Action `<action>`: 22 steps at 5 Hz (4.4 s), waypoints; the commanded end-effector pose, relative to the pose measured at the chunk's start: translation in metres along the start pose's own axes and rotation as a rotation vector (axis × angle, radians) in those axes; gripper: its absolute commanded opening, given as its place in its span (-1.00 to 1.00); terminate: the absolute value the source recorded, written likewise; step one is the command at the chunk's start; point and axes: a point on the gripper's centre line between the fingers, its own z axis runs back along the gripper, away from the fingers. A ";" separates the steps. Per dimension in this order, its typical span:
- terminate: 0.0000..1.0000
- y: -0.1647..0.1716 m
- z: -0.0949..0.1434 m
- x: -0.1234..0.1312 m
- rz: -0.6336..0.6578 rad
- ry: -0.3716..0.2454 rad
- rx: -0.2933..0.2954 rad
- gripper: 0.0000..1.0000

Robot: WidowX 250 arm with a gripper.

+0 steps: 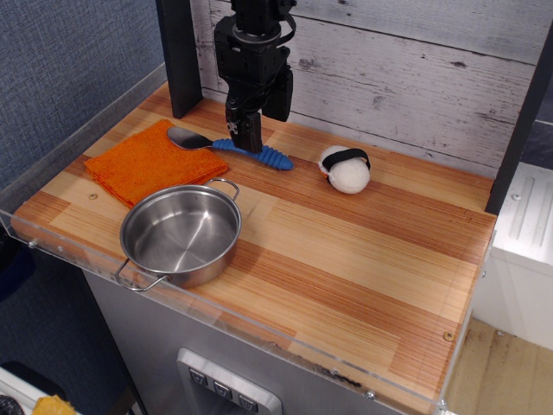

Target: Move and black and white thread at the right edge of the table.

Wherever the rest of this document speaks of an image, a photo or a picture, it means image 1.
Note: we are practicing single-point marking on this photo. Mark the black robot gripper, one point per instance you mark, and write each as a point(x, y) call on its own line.
point(259, 79)

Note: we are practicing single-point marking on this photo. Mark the white plush ball toy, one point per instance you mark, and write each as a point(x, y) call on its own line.
point(348, 170)

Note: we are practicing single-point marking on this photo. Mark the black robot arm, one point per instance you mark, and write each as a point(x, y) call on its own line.
point(255, 16)

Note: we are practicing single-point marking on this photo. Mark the orange folded cloth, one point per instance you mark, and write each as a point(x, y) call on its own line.
point(148, 162)

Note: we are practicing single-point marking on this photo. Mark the stainless steel pot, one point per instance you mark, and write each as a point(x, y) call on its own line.
point(186, 235)

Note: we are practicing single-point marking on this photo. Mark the grey cabinet with buttons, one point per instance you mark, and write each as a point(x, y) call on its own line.
point(188, 356)

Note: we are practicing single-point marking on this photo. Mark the white side cabinet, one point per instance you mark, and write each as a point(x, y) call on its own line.
point(514, 293)

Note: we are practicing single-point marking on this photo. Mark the yellow object at corner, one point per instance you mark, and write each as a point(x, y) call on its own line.
point(53, 405)

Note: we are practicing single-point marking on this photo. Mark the blue handled metal spoon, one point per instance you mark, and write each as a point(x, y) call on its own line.
point(189, 140)

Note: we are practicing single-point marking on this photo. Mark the dark left vertical post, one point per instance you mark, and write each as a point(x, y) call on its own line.
point(180, 55)

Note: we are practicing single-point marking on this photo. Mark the dark vertical post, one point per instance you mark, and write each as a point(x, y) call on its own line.
point(180, 55)
point(528, 114)

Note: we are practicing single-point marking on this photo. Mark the dark right vertical post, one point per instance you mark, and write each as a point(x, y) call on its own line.
point(528, 114)

